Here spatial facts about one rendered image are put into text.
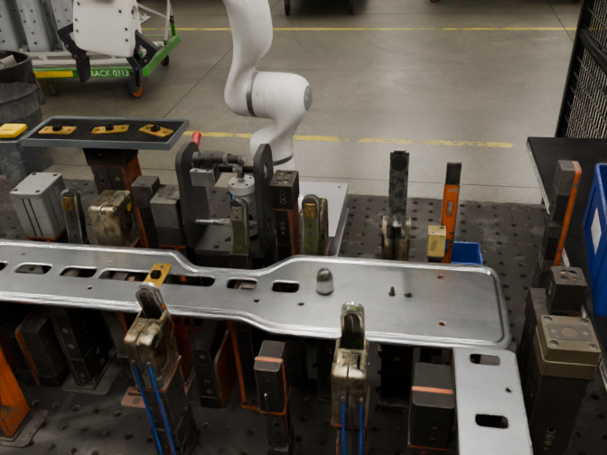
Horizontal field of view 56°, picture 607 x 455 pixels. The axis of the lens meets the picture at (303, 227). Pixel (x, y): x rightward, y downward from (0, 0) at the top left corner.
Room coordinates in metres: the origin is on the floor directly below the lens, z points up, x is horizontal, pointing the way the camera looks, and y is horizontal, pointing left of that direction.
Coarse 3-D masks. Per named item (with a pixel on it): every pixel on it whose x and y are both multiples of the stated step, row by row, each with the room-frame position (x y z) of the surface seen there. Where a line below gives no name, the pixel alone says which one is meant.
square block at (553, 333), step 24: (552, 336) 0.63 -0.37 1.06; (576, 336) 0.63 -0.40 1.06; (552, 360) 0.60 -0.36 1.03; (576, 360) 0.60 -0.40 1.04; (528, 384) 0.66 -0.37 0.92; (552, 384) 0.60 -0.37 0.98; (576, 384) 0.60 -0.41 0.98; (528, 408) 0.63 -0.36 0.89; (552, 408) 0.60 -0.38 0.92; (576, 408) 0.59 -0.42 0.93; (552, 432) 0.60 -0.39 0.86
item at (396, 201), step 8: (392, 152) 0.97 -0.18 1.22; (400, 152) 0.98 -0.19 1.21; (408, 152) 0.97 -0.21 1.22; (392, 160) 0.95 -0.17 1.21; (400, 160) 0.94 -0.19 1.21; (408, 160) 0.96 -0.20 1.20; (392, 168) 0.97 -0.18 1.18; (400, 168) 0.94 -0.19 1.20; (392, 176) 0.96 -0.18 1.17; (400, 176) 0.97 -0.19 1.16; (392, 184) 0.96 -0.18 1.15; (400, 184) 0.97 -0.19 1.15; (392, 192) 0.96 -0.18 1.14; (400, 192) 0.96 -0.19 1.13; (392, 200) 0.96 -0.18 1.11; (400, 200) 0.96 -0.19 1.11; (392, 208) 0.96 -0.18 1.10; (400, 208) 0.96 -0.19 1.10
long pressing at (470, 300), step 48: (0, 240) 1.08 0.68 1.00; (0, 288) 0.91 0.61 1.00; (48, 288) 0.90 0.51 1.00; (96, 288) 0.89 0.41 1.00; (192, 288) 0.87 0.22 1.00; (336, 288) 0.85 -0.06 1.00; (384, 288) 0.84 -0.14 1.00; (432, 288) 0.83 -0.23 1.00; (480, 288) 0.82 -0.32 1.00; (288, 336) 0.74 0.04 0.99; (336, 336) 0.72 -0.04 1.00; (384, 336) 0.71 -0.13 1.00; (432, 336) 0.70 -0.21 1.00; (480, 336) 0.70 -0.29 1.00
